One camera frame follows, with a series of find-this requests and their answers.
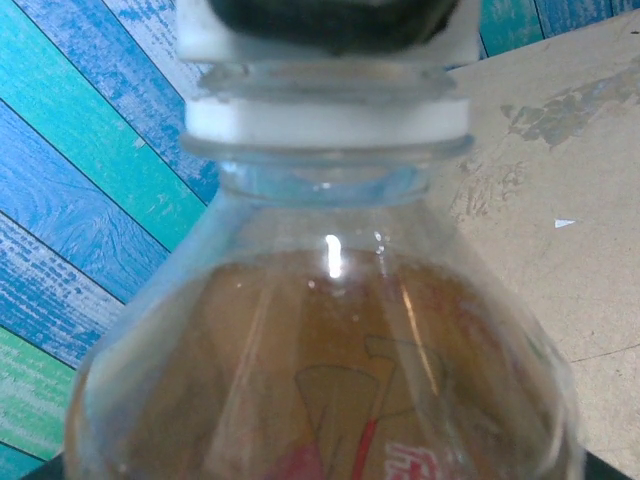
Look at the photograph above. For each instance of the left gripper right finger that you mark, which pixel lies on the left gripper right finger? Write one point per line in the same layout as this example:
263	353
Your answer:
607	472

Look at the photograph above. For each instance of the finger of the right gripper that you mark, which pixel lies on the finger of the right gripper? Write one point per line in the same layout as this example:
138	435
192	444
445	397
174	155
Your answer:
335	25

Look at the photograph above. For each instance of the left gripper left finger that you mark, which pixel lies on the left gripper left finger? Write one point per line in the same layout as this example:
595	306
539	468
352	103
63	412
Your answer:
52	470

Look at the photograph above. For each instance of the brown tea bottle red label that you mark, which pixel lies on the brown tea bottle red label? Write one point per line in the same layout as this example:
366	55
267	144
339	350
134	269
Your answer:
325	325

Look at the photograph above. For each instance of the small white paper scrap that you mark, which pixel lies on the small white paper scrap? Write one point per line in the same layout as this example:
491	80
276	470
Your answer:
564	223

